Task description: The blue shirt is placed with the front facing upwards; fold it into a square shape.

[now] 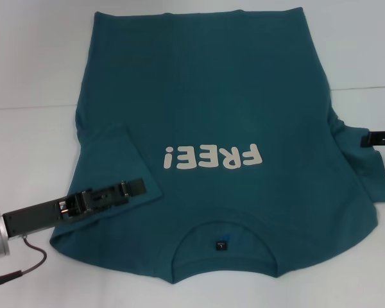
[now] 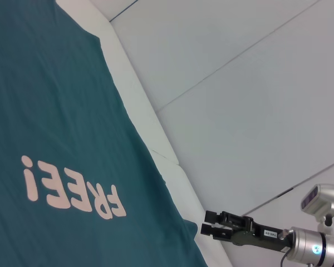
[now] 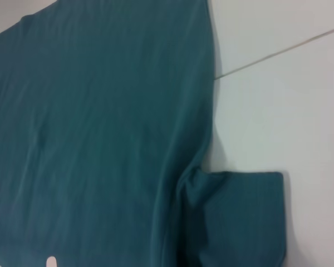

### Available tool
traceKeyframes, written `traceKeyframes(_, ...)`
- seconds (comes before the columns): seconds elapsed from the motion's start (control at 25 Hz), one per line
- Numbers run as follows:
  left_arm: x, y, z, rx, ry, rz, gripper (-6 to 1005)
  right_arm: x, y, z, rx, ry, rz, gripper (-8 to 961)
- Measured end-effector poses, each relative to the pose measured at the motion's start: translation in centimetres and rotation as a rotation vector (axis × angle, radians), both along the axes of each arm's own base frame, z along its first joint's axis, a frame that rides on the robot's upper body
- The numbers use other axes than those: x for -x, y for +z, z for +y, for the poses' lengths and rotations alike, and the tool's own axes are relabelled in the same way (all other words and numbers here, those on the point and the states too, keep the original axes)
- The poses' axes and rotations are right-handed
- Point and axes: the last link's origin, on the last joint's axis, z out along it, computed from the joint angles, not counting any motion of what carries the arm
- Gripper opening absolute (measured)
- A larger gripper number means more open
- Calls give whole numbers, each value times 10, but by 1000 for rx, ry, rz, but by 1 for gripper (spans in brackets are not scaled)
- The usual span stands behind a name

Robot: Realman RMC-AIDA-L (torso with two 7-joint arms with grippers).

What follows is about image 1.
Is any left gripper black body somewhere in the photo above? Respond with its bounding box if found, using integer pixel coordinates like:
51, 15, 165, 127
2, 191, 85, 239

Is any teal t-shirt with FREE print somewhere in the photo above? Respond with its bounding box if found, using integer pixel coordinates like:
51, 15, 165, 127
49, 10, 385, 286

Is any left gripper cable with plug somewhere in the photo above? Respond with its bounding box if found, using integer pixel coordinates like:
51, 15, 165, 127
0, 235, 49, 292

